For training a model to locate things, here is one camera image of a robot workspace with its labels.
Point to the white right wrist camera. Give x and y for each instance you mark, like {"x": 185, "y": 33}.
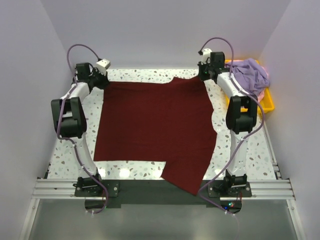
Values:
{"x": 205, "y": 56}

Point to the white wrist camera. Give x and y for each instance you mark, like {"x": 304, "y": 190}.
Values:
{"x": 102, "y": 66}
{"x": 205, "y": 56}

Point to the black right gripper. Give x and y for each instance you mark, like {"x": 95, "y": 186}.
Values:
{"x": 201, "y": 67}

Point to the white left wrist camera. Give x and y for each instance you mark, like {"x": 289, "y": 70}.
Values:
{"x": 102, "y": 66}

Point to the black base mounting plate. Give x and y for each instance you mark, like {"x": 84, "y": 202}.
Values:
{"x": 156, "y": 192}

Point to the pink t shirt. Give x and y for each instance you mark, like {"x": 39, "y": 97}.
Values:
{"x": 262, "y": 93}

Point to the lavender t shirt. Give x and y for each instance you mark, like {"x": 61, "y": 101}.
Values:
{"x": 251, "y": 76}

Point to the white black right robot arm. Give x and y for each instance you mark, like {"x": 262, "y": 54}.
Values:
{"x": 241, "y": 118}

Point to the aluminium extrusion rail frame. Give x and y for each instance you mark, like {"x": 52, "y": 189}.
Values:
{"x": 275, "y": 189}

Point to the dark red t shirt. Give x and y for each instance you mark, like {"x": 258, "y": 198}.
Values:
{"x": 160, "y": 122}

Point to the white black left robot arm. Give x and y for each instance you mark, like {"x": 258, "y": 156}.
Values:
{"x": 70, "y": 124}

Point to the yellow plastic bin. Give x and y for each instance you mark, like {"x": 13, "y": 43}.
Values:
{"x": 267, "y": 102}

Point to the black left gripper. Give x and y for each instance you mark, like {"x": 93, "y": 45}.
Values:
{"x": 105, "y": 81}

